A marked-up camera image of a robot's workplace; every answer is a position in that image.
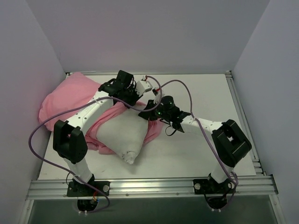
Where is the aluminium front frame rail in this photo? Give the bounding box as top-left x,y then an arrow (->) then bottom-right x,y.
26,175 -> 278,200

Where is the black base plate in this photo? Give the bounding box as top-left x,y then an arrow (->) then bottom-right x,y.
193,178 -> 234,195
66,180 -> 110,197

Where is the aluminium right frame rail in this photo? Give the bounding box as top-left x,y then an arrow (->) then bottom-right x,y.
225,70 -> 266,176

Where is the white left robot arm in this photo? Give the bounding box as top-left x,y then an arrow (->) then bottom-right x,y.
47,70 -> 149,196

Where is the aluminium frame rail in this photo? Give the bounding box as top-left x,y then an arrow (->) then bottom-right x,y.
26,175 -> 278,200
225,70 -> 266,176
65,70 -> 232,76

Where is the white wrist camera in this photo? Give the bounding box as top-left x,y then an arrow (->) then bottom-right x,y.
152,88 -> 165,104
135,80 -> 152,96

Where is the white pillow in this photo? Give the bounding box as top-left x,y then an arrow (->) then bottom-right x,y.
96,109 -> 148,165

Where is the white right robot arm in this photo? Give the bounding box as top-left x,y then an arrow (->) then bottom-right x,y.
138,96 -> 252,193

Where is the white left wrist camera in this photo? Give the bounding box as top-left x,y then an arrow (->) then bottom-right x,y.
135,80 -> 152,96

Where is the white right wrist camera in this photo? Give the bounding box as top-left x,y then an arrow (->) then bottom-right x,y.
152,88 -> 165,104

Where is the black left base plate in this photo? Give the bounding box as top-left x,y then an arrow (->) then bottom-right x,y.
66,180 -> 110,197

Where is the aluminium back frame rail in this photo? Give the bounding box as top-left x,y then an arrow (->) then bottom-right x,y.
65,70 -> 232,76

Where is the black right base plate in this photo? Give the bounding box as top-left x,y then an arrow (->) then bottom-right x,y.
193,178 -> 234,195

